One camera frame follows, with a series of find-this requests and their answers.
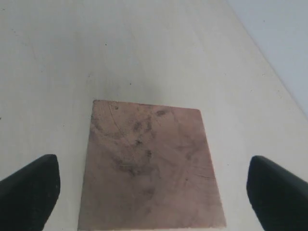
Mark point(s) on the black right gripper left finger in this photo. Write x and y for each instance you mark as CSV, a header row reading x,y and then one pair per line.
x,y
28,196

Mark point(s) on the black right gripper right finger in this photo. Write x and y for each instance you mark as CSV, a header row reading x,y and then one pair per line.
x,y
278,197

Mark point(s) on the largest wooden cube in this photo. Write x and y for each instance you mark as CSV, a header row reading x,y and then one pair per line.
x,y
148,167

